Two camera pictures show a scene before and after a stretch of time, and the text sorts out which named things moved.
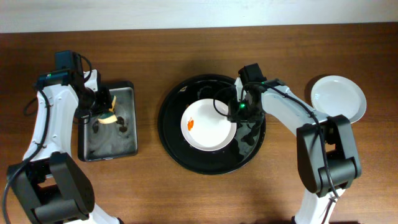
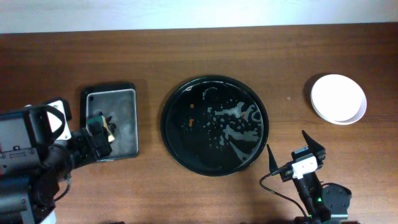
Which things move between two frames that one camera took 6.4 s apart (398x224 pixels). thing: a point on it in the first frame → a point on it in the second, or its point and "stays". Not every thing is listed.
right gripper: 245,117 → 288,171
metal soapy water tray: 97,140 stays
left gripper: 104,101 → 100,139
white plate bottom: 204,127 → 339,99
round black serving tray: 247,141 stays
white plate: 336,94 stays
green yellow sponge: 110,116 → 101,119
